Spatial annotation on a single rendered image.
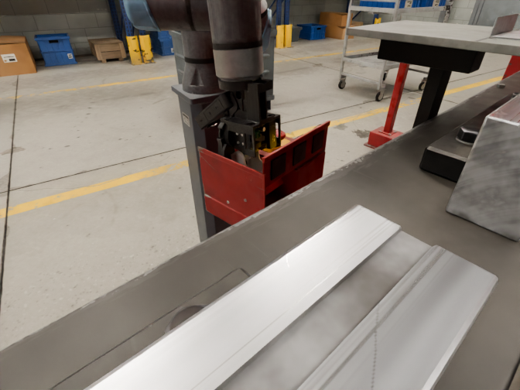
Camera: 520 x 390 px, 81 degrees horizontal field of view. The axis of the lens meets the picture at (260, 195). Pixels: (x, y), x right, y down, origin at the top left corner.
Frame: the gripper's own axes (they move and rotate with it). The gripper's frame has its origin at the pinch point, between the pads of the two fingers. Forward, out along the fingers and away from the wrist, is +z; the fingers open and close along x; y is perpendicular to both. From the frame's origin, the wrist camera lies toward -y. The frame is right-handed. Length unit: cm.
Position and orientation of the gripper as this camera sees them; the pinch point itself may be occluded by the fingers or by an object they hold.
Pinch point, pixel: (242, 183)
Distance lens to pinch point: 60.2
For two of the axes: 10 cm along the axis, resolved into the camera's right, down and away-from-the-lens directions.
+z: 0.6, 8.5, 5.2
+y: 7.6, 3.0, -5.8
